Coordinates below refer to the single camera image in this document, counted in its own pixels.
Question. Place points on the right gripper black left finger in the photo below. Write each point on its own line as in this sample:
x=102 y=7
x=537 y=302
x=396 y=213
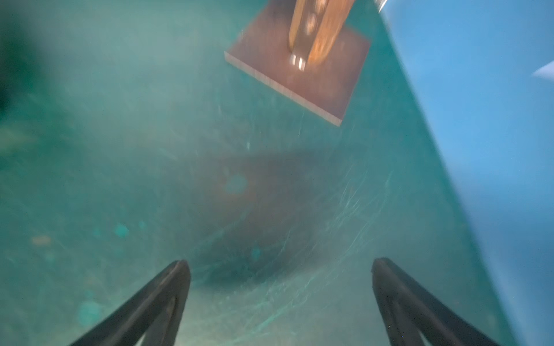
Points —
x=152 y=316

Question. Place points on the pink artificial blossom tree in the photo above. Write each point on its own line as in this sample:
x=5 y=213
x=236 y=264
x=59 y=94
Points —
x=303 y=50

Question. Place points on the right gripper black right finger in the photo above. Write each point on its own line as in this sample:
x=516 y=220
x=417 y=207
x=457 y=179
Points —
x=411 y=314

